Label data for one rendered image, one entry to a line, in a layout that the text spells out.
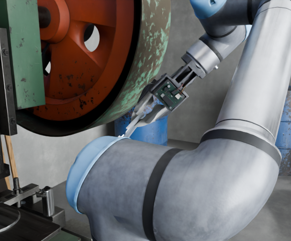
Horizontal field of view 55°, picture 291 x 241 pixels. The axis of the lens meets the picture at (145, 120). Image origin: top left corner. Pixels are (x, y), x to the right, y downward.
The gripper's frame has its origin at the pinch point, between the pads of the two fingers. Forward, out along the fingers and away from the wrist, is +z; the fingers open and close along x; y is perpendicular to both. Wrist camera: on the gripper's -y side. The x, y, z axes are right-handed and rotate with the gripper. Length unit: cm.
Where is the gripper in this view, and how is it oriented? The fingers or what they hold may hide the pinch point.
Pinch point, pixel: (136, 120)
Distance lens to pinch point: 71.5
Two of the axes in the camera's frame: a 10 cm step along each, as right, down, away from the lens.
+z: -7.0, 6.9, 1.8
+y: -0.4, 2.2, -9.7
